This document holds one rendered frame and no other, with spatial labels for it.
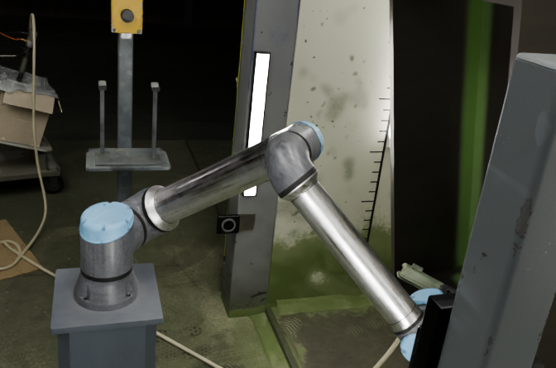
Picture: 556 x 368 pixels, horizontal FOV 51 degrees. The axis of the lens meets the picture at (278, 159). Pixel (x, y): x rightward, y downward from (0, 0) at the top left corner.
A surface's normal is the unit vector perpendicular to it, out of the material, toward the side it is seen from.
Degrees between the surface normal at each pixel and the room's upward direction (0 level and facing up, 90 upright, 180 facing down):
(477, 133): 102
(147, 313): 0
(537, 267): 90
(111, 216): 5
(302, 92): 90
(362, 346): 0
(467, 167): 90
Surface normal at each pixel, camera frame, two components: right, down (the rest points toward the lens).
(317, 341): 0.11, -0.93
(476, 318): -0.95, 0.01
